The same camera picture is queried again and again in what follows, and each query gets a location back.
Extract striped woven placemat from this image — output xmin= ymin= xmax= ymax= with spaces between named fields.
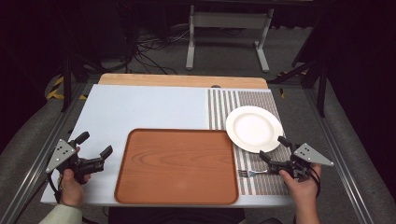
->
xmin=206 ymin=88 xmax=292 ymax=197

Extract black metal stand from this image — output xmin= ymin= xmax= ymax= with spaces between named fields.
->
xmin=60 ymin=46 xmax=106 ymax=114
xmin=268 ymin=18 xmax=332 ymax=119

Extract brown wooden tray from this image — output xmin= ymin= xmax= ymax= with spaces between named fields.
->
xmin=113 ymin=127 xmax=240 ymax=206

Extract person's right hand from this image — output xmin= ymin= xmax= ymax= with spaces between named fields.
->
xmin=278 ymin=163 xmax=323 ymax=209

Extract light blue table mat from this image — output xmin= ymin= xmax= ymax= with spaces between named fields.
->
xmin=40 ymin=84 xmax=296 ymax=208

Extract grey metal stand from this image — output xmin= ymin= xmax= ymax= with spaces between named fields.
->
xmin=185 ymin=4 xmax=276 ymax=75

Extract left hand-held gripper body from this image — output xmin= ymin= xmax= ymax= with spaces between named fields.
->
xmin=45 ymin=138 xmax=106 ymax=185

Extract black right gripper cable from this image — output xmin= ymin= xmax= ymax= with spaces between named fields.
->
xmin=306 ymin=167 xmax=322 ymax=199

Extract silver fork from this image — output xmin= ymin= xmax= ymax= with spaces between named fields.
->
xmin=237 ymin=169 xmax=271 ymax=178

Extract yellow black floor tape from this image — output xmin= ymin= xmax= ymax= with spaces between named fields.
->
xmin=46 ymin=76 xmax=89 ymax=102

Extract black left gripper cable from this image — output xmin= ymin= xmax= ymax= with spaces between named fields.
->
xmin=46 ymin=172 xmax=64 ymax=203

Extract person's left hand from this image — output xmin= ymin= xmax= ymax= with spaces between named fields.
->
xmin=58 ymin=147 xmax=92 ymax=208

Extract white round plate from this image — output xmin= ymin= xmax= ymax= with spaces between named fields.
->
xmin=225 ymin=105 xmax=285 ymax=154

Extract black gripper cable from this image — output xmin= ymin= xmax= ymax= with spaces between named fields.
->
xmin=46 ymin=172 xmax=64 ymax=203
xmin=306 ymin=167 xmax=322 ymax=199

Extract black floor cables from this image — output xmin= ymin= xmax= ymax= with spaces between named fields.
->
xmin=122 ymin=26 xmax=191 ymax=76

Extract aluminium rail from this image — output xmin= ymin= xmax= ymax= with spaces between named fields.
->
xmin=0 ymin=82 xmax=90 ymax=224
xmin=302 ymin=88 xmax=376 ymax=224

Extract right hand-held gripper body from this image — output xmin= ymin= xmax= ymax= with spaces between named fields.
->
xmin=268 ymin=142 xmax=335 ymax=182

